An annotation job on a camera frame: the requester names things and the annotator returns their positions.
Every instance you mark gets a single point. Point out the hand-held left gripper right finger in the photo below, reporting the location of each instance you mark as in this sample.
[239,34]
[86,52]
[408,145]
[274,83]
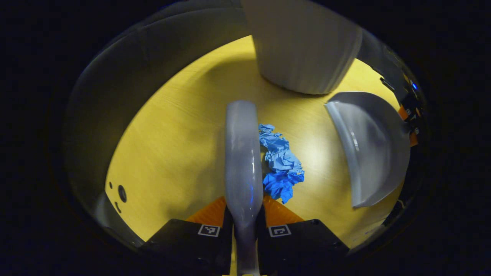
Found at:
[299,245]

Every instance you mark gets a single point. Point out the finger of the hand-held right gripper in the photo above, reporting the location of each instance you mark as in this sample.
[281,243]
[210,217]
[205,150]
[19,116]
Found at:
[403,112]
[413,138]

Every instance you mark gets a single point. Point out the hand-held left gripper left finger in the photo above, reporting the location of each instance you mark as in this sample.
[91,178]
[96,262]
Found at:
[188,245]

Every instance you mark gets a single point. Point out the grey plastic dustpan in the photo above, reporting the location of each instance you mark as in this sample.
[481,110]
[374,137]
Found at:
[376,145]

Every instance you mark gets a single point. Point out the blue paper trash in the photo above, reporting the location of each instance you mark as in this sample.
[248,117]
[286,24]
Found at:
[282,161]

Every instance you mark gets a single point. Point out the grey small broom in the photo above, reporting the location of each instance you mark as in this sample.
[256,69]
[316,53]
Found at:
[243,161]

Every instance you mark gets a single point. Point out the grey ribbed garbage bin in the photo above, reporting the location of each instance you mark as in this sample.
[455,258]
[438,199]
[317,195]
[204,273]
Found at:
[303,46]

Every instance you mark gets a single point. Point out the black backdrop cloth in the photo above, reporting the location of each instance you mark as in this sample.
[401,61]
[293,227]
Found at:
[115,84]

